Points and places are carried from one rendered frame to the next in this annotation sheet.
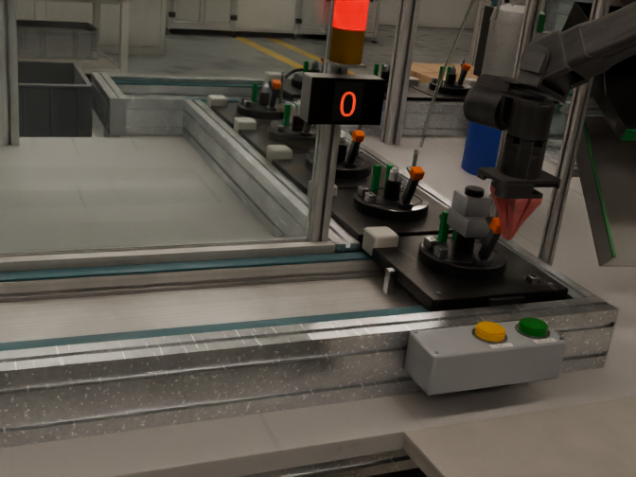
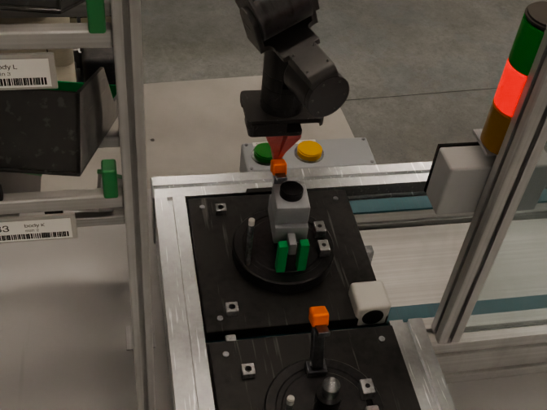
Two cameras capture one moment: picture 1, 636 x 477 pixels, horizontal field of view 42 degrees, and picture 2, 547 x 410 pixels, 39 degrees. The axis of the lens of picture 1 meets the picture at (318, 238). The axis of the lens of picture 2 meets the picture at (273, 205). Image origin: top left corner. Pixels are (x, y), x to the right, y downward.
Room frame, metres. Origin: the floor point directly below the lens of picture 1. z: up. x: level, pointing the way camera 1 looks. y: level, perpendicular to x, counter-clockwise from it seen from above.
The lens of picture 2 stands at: (1.96, -0.13, 1.78)
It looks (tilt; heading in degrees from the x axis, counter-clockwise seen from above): 45 degrees down; 189
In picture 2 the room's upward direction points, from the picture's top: 7 degrees clockwise
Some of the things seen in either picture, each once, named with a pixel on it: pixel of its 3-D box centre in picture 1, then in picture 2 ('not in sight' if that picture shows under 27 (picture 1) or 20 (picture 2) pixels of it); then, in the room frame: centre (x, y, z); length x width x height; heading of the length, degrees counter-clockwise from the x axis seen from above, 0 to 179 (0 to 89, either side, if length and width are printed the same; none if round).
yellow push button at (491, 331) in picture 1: (489, 334); (308, 152); (1.01, -0.24, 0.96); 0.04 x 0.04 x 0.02
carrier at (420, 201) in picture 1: (392, 185); (328, 399); (1.47, -0.13, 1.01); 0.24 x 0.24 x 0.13; 25
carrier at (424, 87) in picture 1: (451, 77); not in sight; (2.78, -0.38, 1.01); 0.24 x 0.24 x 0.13; 24
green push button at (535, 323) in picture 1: (532, 329); (266, 154); (1.04, -0.31, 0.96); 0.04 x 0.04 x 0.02
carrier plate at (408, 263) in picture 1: (460, 267); (282, 258); (1.24, -0.23, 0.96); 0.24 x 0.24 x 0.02; 24
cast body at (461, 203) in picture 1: (468, 207); (290, 212); (1.25, -0.23, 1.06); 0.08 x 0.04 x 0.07; 21
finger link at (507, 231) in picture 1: (520, 208); (269, 135); (1.15, -0.28, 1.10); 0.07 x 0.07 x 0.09; 24
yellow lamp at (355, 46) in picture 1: (346, 44); (510, 124); (1.27, -0.01, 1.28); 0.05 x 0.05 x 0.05
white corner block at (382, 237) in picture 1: (379, 241); (368, 303); (1.29, -0.10, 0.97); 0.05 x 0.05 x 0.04; 24
